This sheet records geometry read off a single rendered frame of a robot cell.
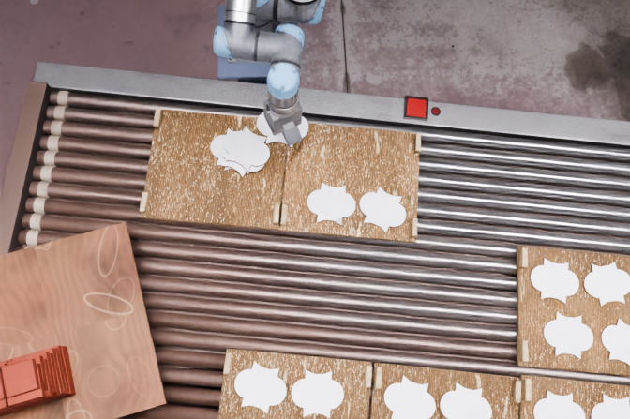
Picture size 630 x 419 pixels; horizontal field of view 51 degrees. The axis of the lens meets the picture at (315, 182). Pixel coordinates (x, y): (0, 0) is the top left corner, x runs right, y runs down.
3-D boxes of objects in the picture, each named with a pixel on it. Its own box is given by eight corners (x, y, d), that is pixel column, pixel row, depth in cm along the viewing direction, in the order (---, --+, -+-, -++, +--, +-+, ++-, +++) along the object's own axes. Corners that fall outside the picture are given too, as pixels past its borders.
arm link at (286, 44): (261, 18, 163) (255, 58, 160) (307, 23, 163) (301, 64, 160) (262, 35, 170) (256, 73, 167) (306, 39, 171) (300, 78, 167)
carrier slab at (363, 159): (290, 122, 209) (290, 120, 207) (419, 135, 210) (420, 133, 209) (278, 231, 199) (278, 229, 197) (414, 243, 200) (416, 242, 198)
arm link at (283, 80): (302, 60, 158) (297, 93, 156) (300, 81, 169) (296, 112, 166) (269, 56, 158) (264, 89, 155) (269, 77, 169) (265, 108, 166)
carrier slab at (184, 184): (157, 110, 208) (157, 108, 206) (289, 122, 209) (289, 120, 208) (141, 218, 198) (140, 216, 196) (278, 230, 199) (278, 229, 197)
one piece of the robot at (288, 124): (279, 133, 166) (279, 155, 182) (311, 119, 168) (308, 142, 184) (260, 94, 169) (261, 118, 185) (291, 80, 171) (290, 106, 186)
